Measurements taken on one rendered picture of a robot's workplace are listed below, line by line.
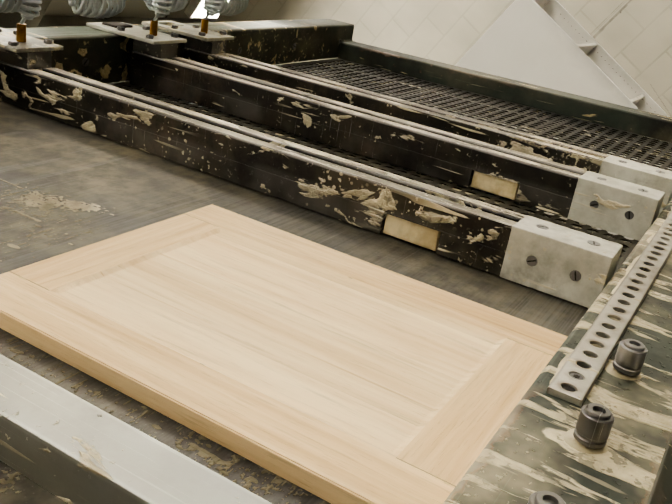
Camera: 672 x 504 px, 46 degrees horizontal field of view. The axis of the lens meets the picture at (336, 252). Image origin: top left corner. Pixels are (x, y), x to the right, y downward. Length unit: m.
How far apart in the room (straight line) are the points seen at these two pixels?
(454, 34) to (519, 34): 1.66
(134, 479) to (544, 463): 0.28
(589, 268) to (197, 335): 0.48
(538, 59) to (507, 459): 4.02
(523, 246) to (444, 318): 0.20
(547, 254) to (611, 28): 4.93
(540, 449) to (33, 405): 0.36
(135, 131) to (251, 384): 0.71
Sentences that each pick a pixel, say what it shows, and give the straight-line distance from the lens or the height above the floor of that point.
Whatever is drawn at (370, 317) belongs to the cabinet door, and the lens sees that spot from 0.82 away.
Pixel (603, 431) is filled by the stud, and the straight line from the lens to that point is 0.63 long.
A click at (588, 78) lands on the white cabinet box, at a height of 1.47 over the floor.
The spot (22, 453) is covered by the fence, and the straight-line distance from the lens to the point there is 0.59.
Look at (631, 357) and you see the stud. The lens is 0.75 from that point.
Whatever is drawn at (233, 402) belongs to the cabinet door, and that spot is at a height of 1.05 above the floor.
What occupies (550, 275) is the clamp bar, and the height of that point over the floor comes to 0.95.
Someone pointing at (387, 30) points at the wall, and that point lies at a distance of 6.39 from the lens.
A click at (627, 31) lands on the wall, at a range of 5.86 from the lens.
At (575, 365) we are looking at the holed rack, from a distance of 0.74.
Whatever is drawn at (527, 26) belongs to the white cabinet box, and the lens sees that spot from 4.56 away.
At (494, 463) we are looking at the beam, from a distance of 0.59.
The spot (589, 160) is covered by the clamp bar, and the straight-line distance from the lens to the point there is 1.48.
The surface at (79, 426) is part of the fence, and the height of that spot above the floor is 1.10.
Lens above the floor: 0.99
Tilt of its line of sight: 9 degrees up
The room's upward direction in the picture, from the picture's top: 40 degrees counter-clockwise
